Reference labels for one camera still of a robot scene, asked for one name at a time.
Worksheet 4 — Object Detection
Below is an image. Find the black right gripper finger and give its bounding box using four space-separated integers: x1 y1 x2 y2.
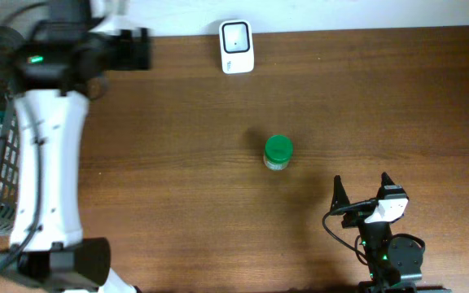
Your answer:
330 175 350 212
376 172 396 199

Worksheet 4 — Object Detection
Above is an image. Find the green lid jar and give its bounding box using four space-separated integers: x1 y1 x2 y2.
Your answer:
263 135 293 171

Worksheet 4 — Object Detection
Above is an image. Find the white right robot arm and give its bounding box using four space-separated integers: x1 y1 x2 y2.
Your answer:
325 173 426 292

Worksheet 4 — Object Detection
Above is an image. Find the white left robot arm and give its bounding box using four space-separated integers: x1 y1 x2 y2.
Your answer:
0 1 151 292

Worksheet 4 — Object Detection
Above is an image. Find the white barcode scanner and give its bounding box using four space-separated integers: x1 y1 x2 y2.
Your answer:
218 20 255 74

